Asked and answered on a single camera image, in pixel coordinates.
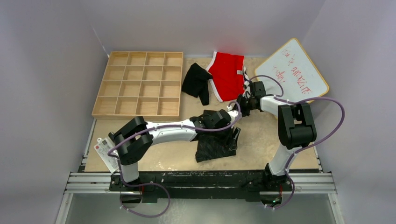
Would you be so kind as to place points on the plain black underwear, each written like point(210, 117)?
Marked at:
point(196, 83)

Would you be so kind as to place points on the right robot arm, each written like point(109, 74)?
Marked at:
point(296, 128)

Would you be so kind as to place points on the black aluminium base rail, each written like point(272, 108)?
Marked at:
point(249, 185)

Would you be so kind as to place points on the plastic packaged card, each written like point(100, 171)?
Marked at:
point(102, 147)

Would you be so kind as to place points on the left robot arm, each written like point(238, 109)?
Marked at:
point(134, 139)

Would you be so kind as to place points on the black striped underwear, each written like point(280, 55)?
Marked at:
point(207, 150)

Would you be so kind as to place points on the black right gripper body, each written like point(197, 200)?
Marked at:
point(244, 104)

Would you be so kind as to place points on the wooden compartment tray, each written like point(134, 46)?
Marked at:
point(140, 83)

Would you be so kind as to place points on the white board with wooden frame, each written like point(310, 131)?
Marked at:
point(290, 74)

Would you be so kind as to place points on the red white blue underwear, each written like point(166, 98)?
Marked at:
point(228, 75)

